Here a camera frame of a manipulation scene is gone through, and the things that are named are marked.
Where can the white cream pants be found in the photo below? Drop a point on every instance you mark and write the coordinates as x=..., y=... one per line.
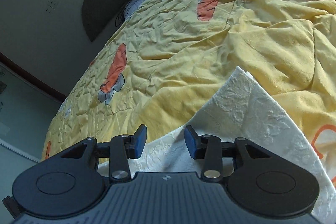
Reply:
x=242, y=108

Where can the glass wardrobe sliding door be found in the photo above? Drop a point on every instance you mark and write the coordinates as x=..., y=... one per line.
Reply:
x=26, y=114

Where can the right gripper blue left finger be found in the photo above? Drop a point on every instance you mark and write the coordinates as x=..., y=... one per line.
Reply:
x=122, y=148

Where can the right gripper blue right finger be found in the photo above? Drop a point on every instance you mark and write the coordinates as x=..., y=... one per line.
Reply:
x=209, y=149

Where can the white wall socket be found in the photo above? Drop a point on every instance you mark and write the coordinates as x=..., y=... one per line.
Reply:
x=51, y=5

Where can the yellow floral bed quilt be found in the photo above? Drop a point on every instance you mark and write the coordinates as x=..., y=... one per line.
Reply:
x=171, y=56

